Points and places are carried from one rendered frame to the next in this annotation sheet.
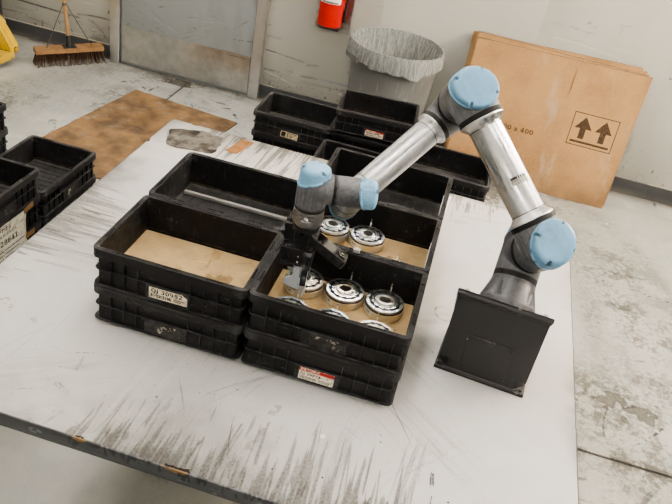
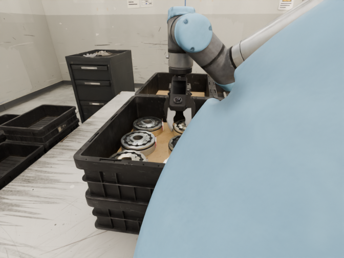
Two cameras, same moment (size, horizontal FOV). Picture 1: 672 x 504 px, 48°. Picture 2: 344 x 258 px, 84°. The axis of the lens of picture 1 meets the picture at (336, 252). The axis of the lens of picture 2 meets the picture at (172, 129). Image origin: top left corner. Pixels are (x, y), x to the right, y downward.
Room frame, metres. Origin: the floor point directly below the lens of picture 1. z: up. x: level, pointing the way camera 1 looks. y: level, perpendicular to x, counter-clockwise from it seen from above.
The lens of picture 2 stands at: (1.56, -0.51, 1.16)
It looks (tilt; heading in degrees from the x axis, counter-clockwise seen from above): 28 degrees down; 90
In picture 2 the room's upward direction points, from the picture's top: straight up
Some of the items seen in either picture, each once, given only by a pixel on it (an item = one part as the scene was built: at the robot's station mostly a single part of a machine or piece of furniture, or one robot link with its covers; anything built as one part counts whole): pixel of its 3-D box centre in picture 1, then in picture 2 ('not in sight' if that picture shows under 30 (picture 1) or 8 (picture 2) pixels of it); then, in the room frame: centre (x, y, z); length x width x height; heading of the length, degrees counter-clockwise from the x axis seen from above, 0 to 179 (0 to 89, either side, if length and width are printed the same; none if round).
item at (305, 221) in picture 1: (307, 215); (179, 60); (1.58, 0.08, 1.07); 0.08 x 0.08 x 0.05
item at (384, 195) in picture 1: (383, 197); not in sight; (2.13, -0.11, 0.87); 0.40 x 0.30 x 0.11; 82
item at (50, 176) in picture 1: (39, 199); not in sight; (2.56, 1.23, 0.31); 0.40 x 0.30 x 0.34; 172
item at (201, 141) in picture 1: (193, 138); not in sight; (2.59, 0.62, 0.71); 0.22 x 0.19 x 0.01; 82
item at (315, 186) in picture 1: (314, 187); (181, 30); (1.58, 0.08, 1.15); 0.09 x 0.08 x 0.11; 100
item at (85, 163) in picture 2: (342, 286); (162, 123); (1.53, -0.03, 0.92); 0.40 x 0.30 x 0.02; 82
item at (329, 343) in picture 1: (338, 302); (163, 139); (1.53, -0.03, 0.87); 0.40 x 0.30 x 0.11; 82
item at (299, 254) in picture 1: (300, 242); (179, 86); (1.58, 0.09, 0.99); 0.09 x 0.08 x 0.12; 88
